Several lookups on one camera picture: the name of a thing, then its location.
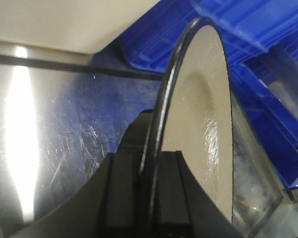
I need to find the cream plastic storage bin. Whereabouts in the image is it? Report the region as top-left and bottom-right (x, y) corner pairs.
(0, 0), (157, 54)

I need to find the blue plastic crate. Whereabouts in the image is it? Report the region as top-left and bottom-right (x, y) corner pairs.
(117, 0), (298, 190)

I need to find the beige plate black rim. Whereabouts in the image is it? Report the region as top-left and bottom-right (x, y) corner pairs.
(140, 17), (233, 221)

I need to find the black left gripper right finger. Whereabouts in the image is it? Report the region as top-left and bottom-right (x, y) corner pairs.
(154, 151), (241, 238)

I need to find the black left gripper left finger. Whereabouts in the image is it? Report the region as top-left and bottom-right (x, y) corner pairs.
(95, 152), (139, 238)

